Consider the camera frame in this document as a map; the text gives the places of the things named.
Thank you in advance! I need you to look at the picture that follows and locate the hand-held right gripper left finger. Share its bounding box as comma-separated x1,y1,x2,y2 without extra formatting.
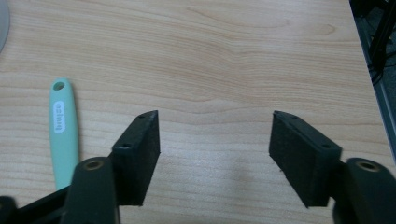
109,109,162,207

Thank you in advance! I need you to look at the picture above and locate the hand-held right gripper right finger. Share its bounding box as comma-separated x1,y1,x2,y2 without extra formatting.
268,110,343,208

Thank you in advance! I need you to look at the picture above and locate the grey round plate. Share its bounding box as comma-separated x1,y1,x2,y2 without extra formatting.
0,0,11,54

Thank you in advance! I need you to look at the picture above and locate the mint green utensil handle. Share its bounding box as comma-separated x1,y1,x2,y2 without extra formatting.
49,77,80,191

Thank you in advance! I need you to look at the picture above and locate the metal frame rail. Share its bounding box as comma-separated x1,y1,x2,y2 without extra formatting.
348,0,396,162

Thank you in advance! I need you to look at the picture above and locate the black cable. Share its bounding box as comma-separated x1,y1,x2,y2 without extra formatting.
367,0,396,86

